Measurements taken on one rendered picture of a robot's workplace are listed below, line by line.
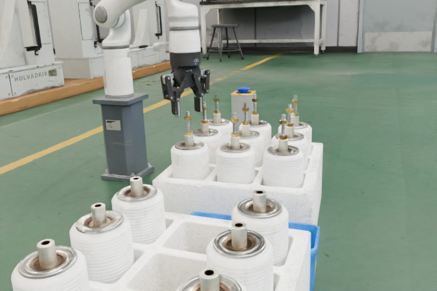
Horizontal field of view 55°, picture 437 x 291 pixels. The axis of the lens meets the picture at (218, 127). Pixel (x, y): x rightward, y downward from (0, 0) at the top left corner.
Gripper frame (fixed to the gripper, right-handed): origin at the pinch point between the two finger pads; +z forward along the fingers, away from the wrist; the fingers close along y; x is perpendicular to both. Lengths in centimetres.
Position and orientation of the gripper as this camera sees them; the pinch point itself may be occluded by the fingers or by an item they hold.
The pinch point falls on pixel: (187, 108)
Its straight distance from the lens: 104.5
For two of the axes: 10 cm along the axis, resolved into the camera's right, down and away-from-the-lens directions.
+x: -6.9, -1.7, 7.1
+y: 7.3, -2.0, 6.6
